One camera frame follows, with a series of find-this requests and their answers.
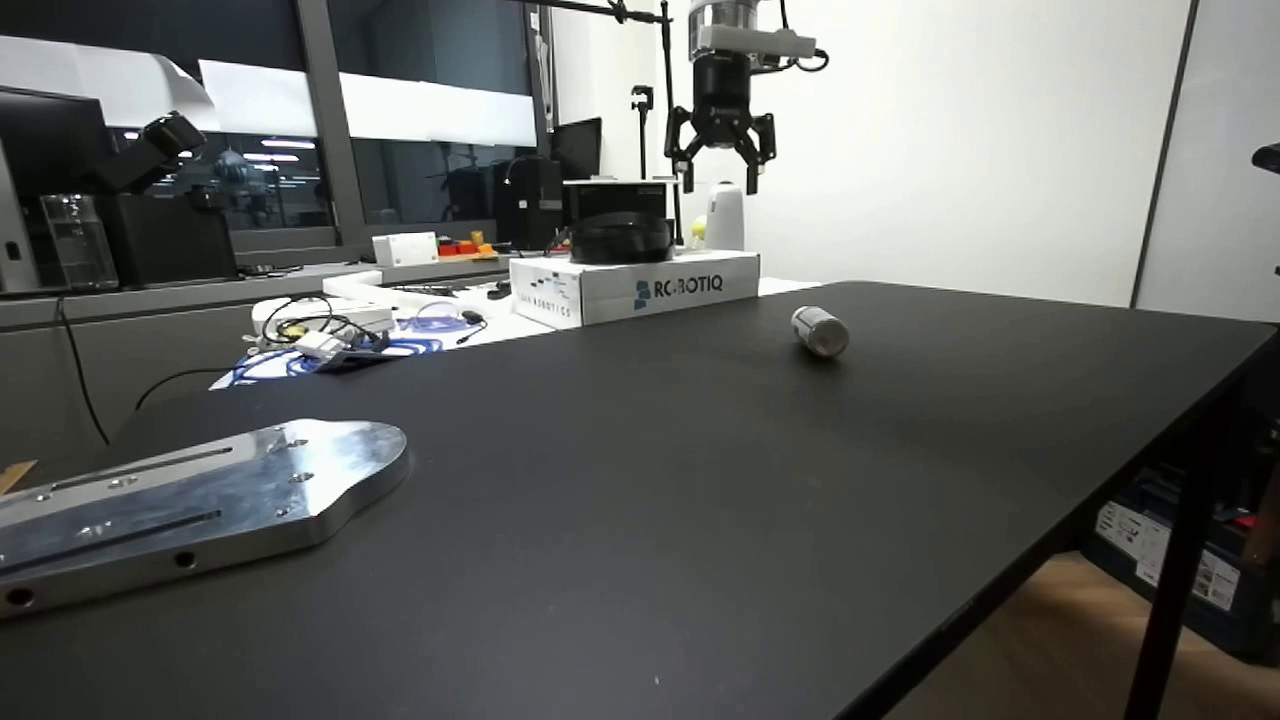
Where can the orange red small object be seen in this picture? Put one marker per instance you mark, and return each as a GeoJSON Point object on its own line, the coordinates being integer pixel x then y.
{"type": "Point", "coordinates": [465, 245]}

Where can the black table leg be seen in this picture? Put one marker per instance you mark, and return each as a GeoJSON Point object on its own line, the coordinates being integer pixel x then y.
{"type": "Point", "coordinates": [1173, 572]}

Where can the black rectangular case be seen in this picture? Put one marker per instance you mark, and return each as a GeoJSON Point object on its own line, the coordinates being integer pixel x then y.
{"type": "Point", "coordinates": [616, 221]}

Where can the silver metal mounting plate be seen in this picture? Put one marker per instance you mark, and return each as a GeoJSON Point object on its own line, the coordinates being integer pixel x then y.
{"type": "Point", "coordinates": [201, 503]}

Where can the white plastic jug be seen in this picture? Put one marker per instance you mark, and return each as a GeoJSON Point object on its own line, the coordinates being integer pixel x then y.
{"type": "Point", "coordinates": [725, 221]}

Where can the small white box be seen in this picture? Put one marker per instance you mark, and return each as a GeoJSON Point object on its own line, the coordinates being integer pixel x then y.
{"type": "Point", "coordinates": [404, 251]}

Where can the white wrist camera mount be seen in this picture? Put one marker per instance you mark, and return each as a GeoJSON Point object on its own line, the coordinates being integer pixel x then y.
{"type": "Point", "coordinates": [755, 42]}

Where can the black object at frame edge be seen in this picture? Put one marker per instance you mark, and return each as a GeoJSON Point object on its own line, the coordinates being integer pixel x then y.
{"type": "Point", "coordinates": [1268, 157]}

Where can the white Robotiq cardboard box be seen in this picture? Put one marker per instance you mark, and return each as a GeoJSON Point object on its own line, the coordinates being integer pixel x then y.
{"type": "Point", "coordinates": [624, 282]}

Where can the black computer tower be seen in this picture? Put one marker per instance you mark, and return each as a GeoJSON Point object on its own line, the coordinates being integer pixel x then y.
{"type": "Point", "coordinates": [525, 201]}

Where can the yellow green ball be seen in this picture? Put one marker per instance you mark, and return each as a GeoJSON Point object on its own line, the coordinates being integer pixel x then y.
{"type": "Point", "coordinates": [697, 230]}

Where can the black computer monitor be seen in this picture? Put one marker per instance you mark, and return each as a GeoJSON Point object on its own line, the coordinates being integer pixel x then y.
{"type": "Point", "coordinates": [583, 147]}

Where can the black desk equipment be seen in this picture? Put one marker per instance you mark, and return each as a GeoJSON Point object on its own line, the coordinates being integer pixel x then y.
{"type": "Point", "coordinates": [165, 201]}

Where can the dark storage box white labels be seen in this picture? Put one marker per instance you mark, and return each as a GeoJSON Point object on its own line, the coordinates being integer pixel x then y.
{"type": "Point", "coordinates": [1241, 572]}

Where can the white pill bottle red label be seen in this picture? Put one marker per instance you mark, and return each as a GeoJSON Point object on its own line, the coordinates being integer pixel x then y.
{"type": "Point", "coordinates": [819, 331]}

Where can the black vertical frame pole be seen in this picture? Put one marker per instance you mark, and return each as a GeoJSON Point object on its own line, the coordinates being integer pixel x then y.
{"type": "Point", "coordinates": [671, 83]}

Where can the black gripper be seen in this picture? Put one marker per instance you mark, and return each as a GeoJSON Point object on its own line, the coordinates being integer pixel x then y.
{"type": "Point", "coordinates": [723, 96]}

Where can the black camera stand pole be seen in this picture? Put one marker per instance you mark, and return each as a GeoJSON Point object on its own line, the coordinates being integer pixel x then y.
{"type": "Point", "coordinates": [642, 132]}

